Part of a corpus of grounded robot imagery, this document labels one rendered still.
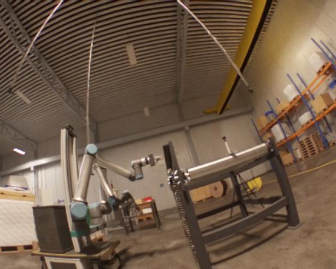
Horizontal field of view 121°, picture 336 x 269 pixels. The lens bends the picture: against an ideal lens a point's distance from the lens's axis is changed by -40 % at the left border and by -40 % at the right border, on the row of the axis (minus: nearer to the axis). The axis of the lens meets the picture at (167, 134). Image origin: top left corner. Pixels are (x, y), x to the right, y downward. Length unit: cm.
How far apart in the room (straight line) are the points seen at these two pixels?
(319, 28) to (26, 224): 1302
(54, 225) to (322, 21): 1127
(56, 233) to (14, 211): 214
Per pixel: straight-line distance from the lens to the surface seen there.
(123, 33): 875
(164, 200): 1191
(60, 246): 186
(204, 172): 130
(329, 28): 1000
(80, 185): 151
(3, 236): 384
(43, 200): 469
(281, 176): 162
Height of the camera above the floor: 71
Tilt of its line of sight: 22 degrees up
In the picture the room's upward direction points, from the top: 16 degrees counter-clockwise
